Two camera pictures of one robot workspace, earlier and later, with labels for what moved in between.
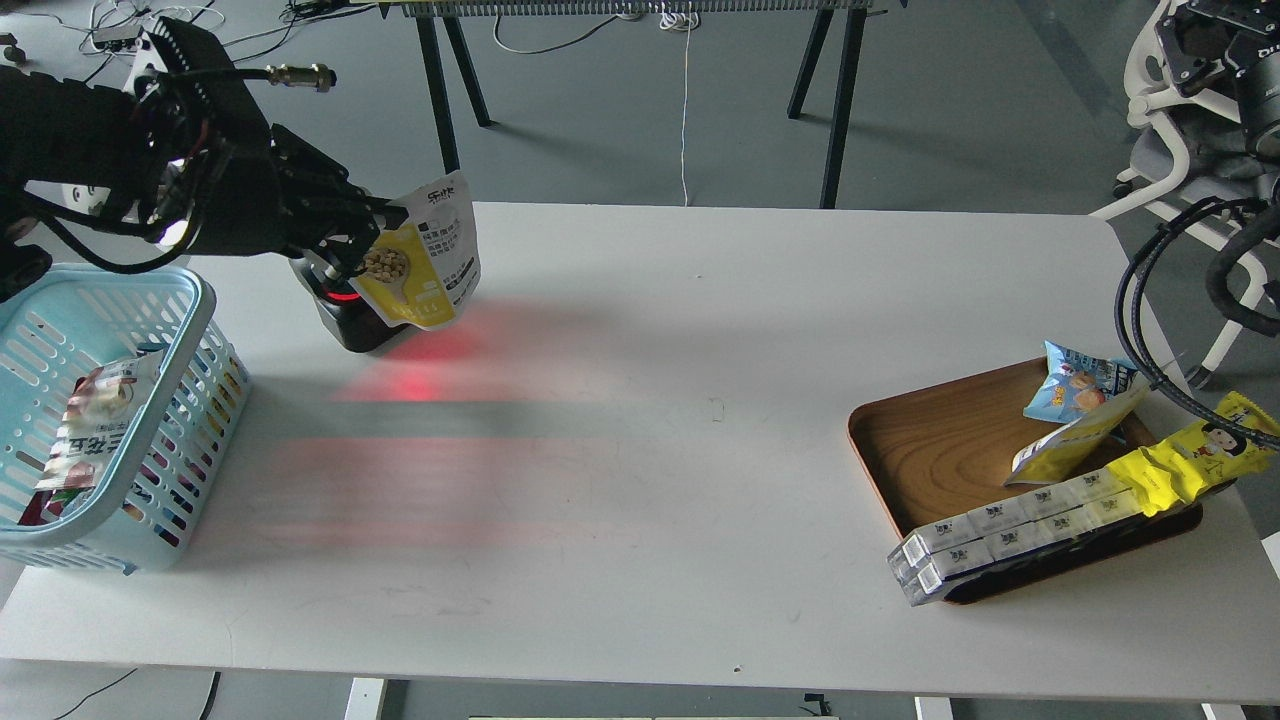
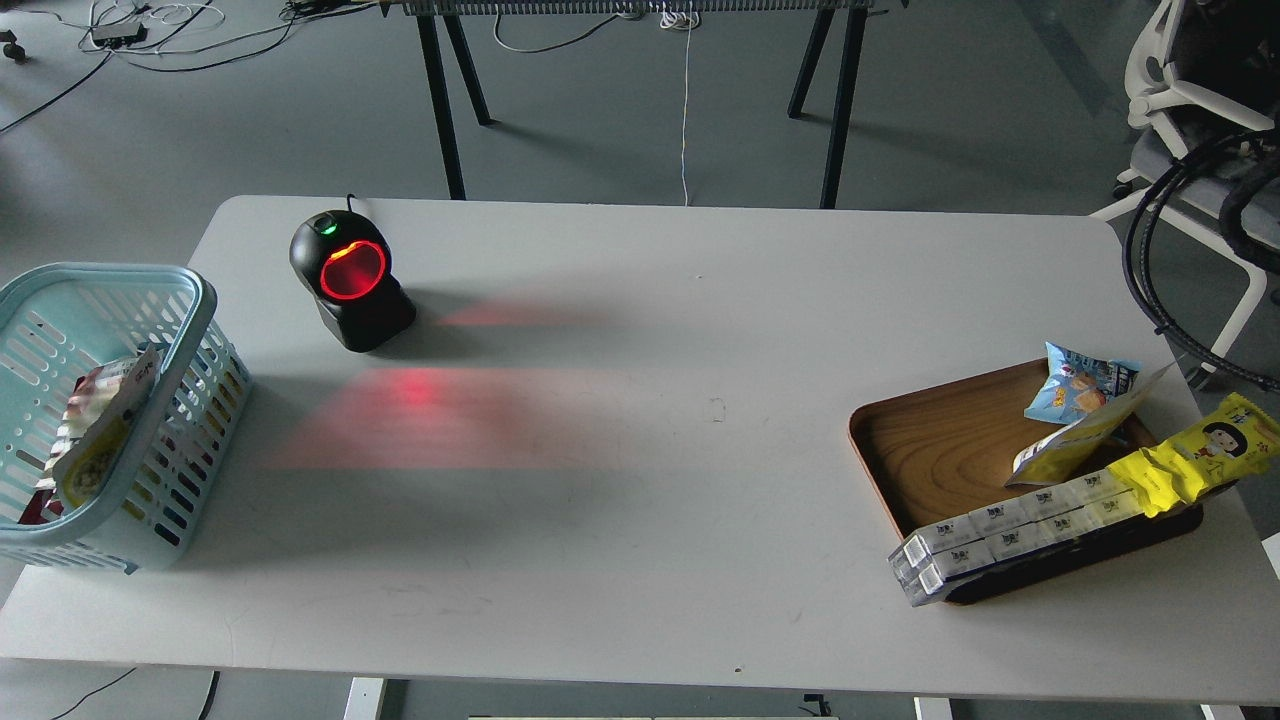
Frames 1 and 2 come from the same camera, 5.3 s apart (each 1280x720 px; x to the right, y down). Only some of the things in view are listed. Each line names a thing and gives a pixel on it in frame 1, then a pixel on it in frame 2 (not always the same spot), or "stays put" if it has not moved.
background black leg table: (426, 10) stays put
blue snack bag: (1078, 382) stays put
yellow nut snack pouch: (424, 270) to (89, 458)
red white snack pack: (102, 408) stays put
